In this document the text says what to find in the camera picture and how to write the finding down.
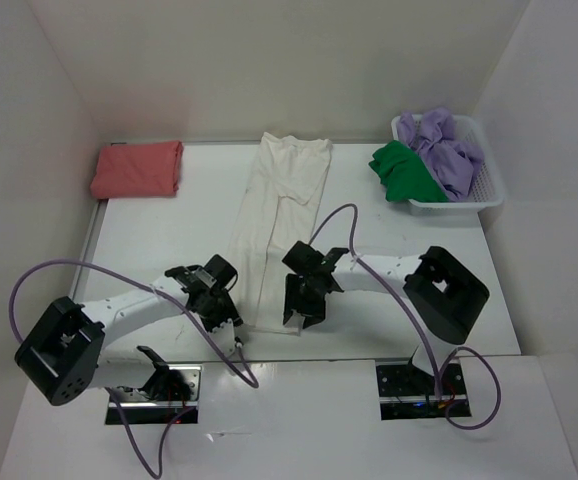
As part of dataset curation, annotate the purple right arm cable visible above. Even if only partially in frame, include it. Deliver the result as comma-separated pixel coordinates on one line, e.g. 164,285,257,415
310,203,503,431

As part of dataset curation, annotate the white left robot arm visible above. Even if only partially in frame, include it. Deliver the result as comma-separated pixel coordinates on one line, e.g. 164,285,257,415
14,255,242,406

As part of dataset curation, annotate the white plastic basket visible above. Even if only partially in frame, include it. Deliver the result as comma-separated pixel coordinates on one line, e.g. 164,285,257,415
408,115,505,216

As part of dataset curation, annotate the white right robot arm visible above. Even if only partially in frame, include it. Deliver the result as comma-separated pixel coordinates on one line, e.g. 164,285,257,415
282,241,490,393

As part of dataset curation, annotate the cream white t shirt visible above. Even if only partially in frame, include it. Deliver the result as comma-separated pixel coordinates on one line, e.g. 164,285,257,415
227,133,332,335

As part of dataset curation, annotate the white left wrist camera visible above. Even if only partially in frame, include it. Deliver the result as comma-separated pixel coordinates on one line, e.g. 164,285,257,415
210,319,239,359

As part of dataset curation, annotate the purple t shirt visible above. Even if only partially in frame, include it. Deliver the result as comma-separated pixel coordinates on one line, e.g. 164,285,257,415
396,107,485,202

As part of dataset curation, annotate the green t shirt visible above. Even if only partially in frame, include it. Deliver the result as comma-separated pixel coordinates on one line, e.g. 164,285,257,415
368,140,449,203

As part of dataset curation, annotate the red t shirt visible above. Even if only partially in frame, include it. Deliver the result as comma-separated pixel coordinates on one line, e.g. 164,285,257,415
90,141,184,200

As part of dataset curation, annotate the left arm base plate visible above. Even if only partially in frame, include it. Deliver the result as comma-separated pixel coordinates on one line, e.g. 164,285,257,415
113,364,202,425

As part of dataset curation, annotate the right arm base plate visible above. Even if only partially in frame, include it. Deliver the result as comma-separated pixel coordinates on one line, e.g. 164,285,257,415
375,361,471,421

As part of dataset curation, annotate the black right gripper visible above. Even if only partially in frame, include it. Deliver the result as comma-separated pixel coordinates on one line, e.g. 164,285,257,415
282,272,327,328

